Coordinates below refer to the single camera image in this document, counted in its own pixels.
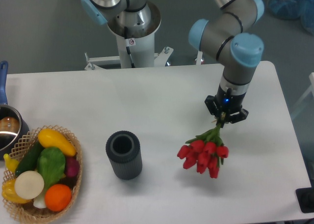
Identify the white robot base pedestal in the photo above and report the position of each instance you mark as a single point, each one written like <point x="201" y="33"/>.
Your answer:
<point x="133" y="53"/>

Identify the red tulip bouquet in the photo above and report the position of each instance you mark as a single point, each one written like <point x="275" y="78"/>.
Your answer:
<point x="206" y="151"/>

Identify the blue handled saucepan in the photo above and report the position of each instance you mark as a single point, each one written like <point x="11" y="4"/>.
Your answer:
<point x="12" y="125"/>

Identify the white frame at right edge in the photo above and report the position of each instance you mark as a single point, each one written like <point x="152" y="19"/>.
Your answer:
<point x="304" y="100"/>

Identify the orange fruit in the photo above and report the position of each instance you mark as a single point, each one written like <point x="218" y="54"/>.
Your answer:
<point x="58" y="197"/>

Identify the green cucumber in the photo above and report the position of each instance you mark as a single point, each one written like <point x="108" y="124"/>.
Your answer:
<point x="29" y="160"/>

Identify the purple red onion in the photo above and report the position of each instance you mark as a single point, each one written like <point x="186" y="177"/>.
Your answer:
<point x="71" y="167"/>

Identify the yellow bell pepper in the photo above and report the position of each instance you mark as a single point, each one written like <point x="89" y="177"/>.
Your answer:
<point x="9" y="193"/>

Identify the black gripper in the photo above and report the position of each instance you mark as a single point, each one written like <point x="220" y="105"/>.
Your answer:
<point x="228" y="99"/>

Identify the black device at table edge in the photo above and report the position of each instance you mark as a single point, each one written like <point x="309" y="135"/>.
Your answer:
<point x="305" y="197"/>

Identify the white leek stalk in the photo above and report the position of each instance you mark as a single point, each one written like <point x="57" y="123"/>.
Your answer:
<point x="39" y="201"/>

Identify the green lettuce leaf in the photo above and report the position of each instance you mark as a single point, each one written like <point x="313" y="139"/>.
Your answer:
<point x="51" y="166"/>

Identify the white round radish slice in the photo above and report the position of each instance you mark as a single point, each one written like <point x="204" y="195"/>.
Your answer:
<point x="29" y="184"/>

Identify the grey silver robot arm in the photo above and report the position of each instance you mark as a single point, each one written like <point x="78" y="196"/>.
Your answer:
<point x="134" y="23"/>

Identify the dark grey ribbed vase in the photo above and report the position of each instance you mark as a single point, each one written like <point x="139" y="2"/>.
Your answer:
<point x="124" y="153"/>

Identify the blue plastic bag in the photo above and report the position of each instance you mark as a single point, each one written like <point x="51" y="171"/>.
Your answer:
<point x="294" y="10"/>

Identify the yellow squash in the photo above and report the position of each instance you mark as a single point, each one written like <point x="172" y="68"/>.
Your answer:
<point x="52" y="138"/>

